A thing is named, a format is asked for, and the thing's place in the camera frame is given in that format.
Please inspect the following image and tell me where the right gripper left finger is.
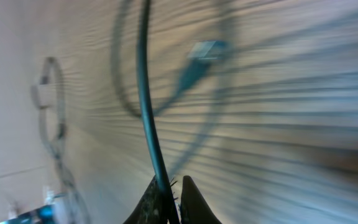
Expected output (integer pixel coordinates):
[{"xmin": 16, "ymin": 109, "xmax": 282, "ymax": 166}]
[{"xmin": 124, "ymin": 177, "xmax": 168, "ymax": 224}]

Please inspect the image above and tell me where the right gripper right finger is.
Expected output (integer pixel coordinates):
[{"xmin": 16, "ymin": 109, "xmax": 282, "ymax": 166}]
[{"xmin": 180, "ymin": 175, "xmax": 222, "ymax": 224}]

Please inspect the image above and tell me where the black USB cable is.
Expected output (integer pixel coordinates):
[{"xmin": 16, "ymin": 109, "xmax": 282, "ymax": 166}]
[{"xmin": 29, "ymin": 56, "xmax": 90, "ymax": 224}]

